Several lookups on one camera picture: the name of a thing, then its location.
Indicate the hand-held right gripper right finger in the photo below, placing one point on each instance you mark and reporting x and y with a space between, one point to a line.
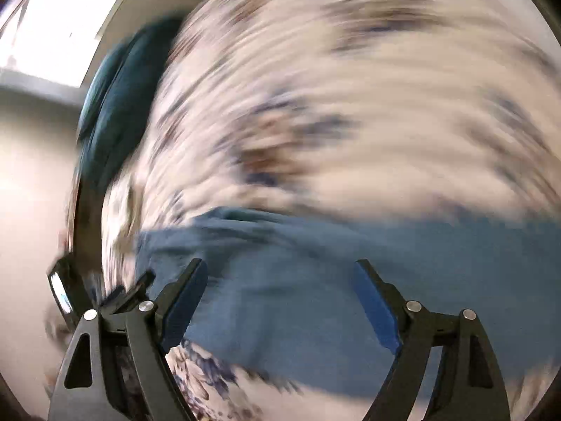
377 315

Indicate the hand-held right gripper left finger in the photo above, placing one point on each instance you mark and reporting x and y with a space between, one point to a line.
182 311

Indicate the blue denim pants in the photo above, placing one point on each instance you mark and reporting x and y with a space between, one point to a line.
285 280

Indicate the floral blanket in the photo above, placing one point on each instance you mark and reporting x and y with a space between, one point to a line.
350 96

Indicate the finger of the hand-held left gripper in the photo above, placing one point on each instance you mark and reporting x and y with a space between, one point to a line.
129 291

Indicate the window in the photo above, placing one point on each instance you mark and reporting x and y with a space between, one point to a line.
52 30

